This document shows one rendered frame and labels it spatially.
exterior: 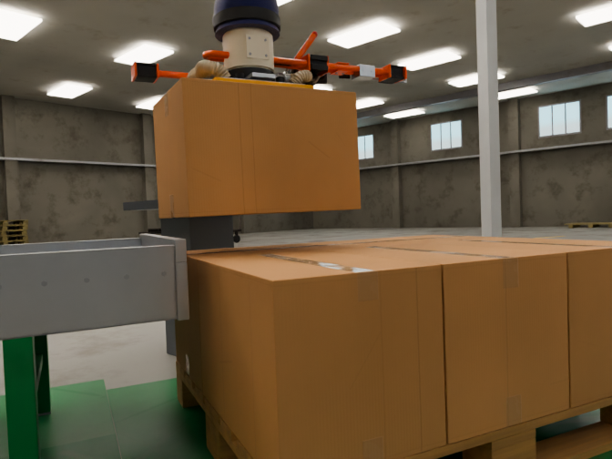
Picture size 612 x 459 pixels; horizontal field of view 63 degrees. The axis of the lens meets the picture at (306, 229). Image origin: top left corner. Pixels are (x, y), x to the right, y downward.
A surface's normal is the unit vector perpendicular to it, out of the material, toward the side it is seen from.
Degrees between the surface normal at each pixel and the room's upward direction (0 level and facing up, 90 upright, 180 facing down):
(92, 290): 90
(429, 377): 90
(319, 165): 90
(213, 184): 90
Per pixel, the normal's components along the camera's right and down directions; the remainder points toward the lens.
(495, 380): 0.43, 0.01
